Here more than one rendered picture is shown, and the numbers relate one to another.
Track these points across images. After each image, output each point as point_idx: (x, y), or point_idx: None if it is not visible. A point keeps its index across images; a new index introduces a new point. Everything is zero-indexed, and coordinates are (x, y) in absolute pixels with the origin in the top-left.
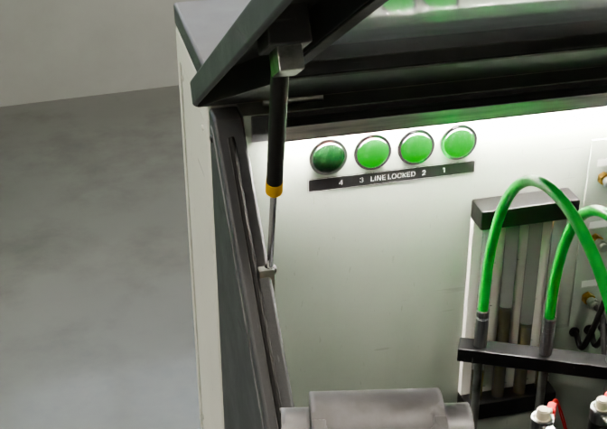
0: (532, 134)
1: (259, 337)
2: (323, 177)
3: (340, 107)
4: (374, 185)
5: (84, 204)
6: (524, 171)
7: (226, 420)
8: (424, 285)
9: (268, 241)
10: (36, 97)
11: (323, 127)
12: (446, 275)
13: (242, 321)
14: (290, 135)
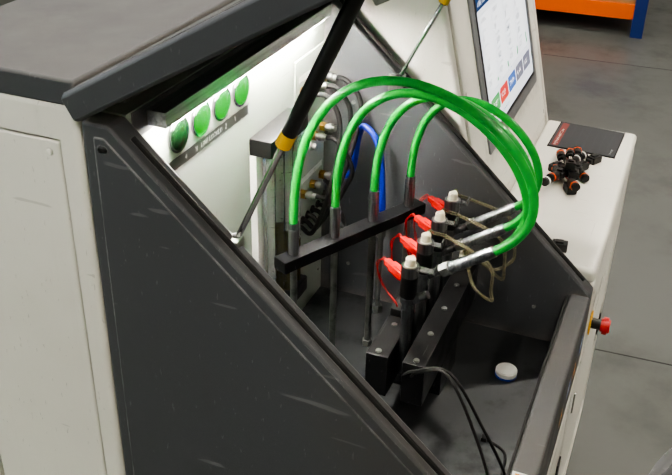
0: (270, 68)
1: (272, 297)
2: (176, 156)
3: (179, 82)
4: (202, 150)
5: None
6: (269, 102)
7: (139, 434)
8: (232, 229)
9: (253, 205)
10: None
11: (189, 102)
12: (242, 213)
13: (236, 297)
14: (171, 118)
